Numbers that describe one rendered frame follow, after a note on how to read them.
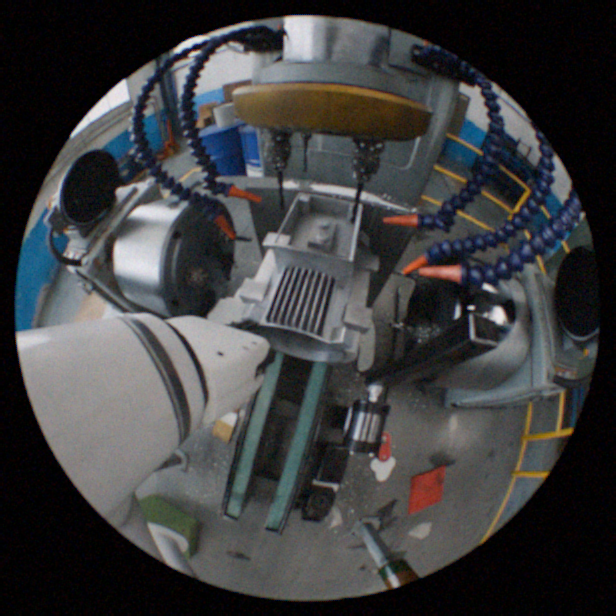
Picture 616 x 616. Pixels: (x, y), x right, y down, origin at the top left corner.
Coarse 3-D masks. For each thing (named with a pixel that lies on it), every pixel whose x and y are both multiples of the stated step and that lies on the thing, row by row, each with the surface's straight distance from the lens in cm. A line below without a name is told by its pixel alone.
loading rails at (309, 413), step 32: (320, 384) 42; (256, 416) 43; (288, 416) 50; (320, 416) 41; (256, 448) 44; (320, 448) 54; (224, 480) 61; (256, 480) 55; (288, 480) 46; (224, 512) 53; (288, 512) 49
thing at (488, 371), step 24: (456, 264) 35; (480, 264) 36; (432, 288) 39; (456, 288) 32; (504, 288) 37; (408, 312) 47; (432, 312) 38; (456, 312) 31; (480, 312) 30; (504, 312) 34; (528, 312) 42; (408, 336) 45; (432, 336) 34; (504, 336) 35; (528, 336) 41; (480, 360) 33; (504, 360) 37; (432, 384) 36; (456, 384) 37; (480, 384) 40
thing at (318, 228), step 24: (288, 216) 30; (312, 216) 35; (336, 216) 35; (360, 216) 32; (288, 240) 27; (312, 240) 29; (336, 240) 31; (288, 264) 29; (312, 264) 27; (336, 264) 26
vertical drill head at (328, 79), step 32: (288, 32) 21; (320, 32) 19; (352, 32) 19; (384, 32) 21; (288, 64) 17; (320, 64) 16; (352, 64) 17; (384, 64) 21; (256, 96) 16; (288, 96) 14; (320, 96) 14; (352, 96) 14; (384, 96) 15; (288, 128) 16; (320, 128) 15; (352, 128) 14; (384, 128) 15; (416, 128) 17; (352, 160) 19
